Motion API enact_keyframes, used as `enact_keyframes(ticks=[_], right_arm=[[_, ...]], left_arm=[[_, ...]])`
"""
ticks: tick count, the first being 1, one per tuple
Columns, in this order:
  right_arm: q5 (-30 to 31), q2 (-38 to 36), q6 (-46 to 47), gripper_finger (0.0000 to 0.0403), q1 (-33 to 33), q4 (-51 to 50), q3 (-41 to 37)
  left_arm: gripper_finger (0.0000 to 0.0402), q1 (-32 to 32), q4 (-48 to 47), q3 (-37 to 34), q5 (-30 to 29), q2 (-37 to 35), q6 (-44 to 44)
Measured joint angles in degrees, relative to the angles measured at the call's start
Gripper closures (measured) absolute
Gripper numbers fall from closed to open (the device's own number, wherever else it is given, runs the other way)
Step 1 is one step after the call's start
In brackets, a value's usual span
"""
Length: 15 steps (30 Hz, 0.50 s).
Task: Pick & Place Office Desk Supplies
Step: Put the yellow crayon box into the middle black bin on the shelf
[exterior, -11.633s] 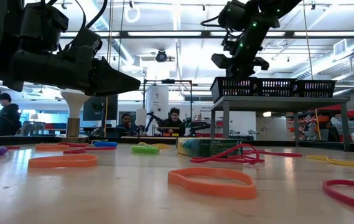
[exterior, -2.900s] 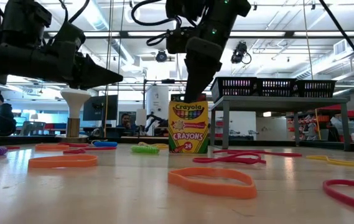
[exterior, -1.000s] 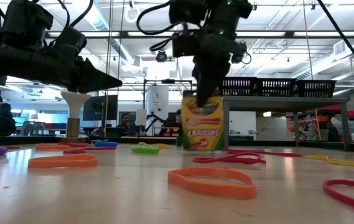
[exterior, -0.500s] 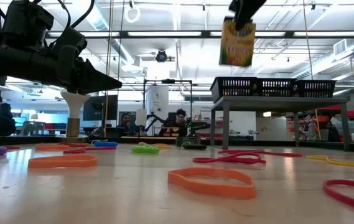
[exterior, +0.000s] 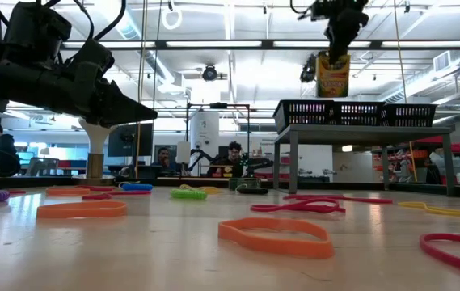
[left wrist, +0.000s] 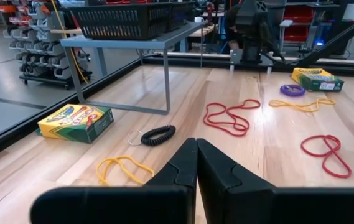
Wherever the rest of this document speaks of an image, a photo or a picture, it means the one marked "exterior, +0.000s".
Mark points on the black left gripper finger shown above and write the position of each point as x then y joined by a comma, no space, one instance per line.
116,111

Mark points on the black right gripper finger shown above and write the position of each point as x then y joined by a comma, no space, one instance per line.
340,44

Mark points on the yellow green crayons box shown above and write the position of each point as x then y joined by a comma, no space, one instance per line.
332,81
243,184

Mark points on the black plastic mesh basket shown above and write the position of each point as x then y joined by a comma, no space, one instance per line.
359,114
302,115
409,116

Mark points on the orange rubber band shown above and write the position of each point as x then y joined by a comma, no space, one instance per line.
17,191
68,192
274,246
80,212

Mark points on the green coil wristband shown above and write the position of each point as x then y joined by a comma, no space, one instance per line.
189,194

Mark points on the yellow rubber band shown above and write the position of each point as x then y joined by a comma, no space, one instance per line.
440,210
211,189

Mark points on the large red rubber band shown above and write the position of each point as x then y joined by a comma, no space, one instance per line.
435,252

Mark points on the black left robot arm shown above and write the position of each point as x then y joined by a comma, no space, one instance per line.
35,28

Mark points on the black background robot arm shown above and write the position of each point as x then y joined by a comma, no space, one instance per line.
260,163
201,157

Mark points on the black computer monitor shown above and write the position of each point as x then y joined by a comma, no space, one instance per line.
130,141

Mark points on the white mushroom table lamp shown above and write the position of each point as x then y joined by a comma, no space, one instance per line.
95,161

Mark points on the grey chair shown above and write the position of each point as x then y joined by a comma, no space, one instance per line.
43,165

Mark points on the blue coil wristband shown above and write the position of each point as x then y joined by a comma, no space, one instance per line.
138,187

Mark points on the grey perforated metal shelf riser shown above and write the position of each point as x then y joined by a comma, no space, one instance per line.
355,134

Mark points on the shelving with red bins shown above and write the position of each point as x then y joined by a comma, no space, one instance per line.
415,155

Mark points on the black coil wristband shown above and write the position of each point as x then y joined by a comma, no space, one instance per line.
254,191

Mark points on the black ceiling camera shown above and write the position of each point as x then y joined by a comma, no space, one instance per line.
308,70

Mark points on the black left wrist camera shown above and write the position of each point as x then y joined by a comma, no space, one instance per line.
90,58

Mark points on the round black overhead camera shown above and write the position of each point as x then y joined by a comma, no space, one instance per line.
209,72

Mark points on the black stand frame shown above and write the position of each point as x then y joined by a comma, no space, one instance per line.
217,106

